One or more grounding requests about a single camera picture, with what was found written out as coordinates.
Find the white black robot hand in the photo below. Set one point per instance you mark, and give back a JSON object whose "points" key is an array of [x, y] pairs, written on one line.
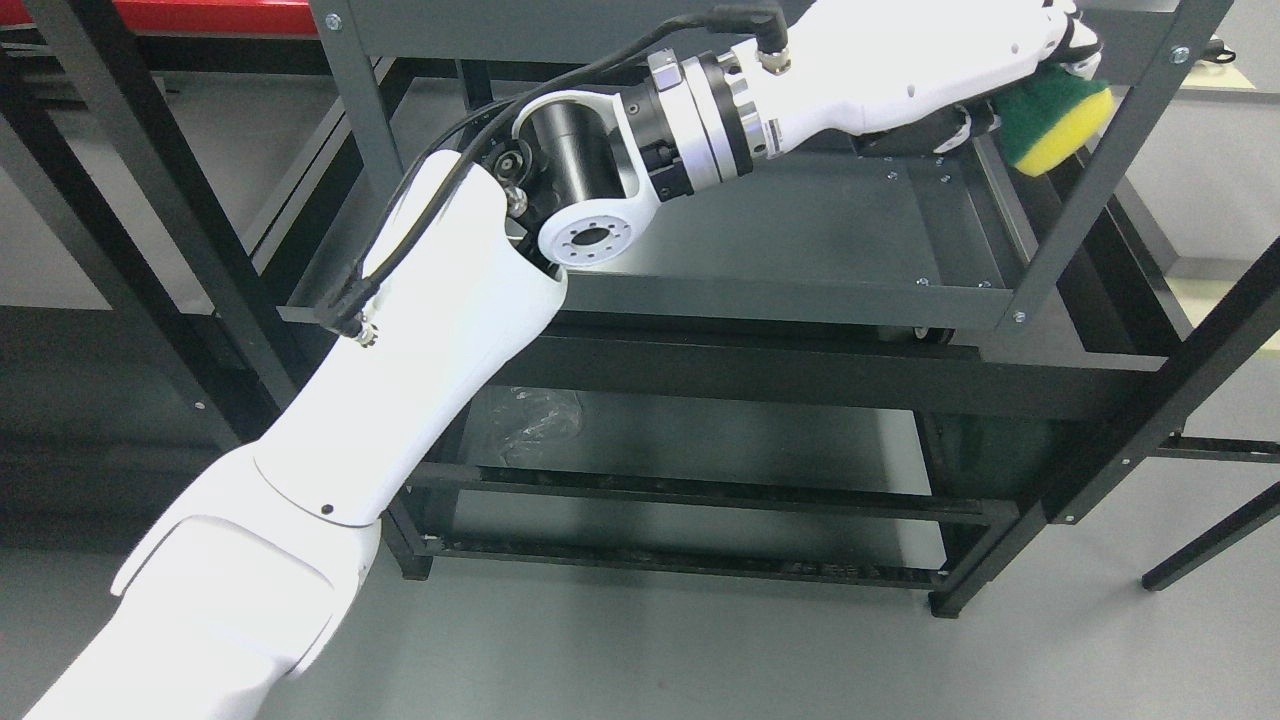
{"points": [[870, 66]]}

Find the green yellow sponge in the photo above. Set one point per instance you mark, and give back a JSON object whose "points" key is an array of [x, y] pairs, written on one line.
{"points": [[1046, 117]]}

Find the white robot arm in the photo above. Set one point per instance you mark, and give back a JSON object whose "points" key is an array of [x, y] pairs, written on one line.
{"points": [[249, 573]]}

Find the dark metal shelf rack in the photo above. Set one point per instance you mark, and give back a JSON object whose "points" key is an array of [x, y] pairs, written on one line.
{"points": [[895, 325]]}

